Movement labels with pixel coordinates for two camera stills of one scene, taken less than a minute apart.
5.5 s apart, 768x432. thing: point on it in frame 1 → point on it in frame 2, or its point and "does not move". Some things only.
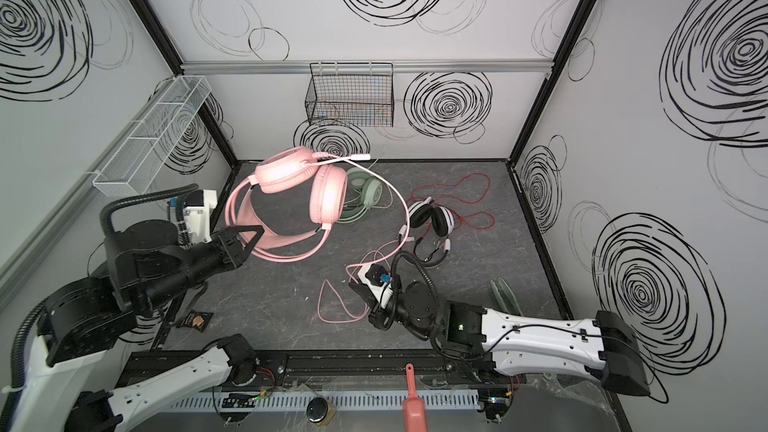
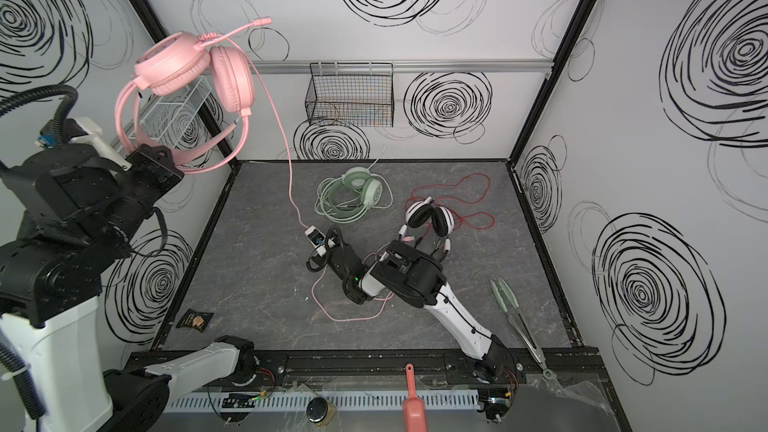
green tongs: (506, 297) does not move
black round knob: (316, 410) does not move
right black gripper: (381, 313) → (336, 250)
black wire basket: (351, 94) does not move
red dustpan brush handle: (414, 411) does not move
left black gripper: (222, 250) → (161, 164)
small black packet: (196, 319) does not move
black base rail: (326, 367) does not move
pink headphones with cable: (298, 170) → (175, 63)
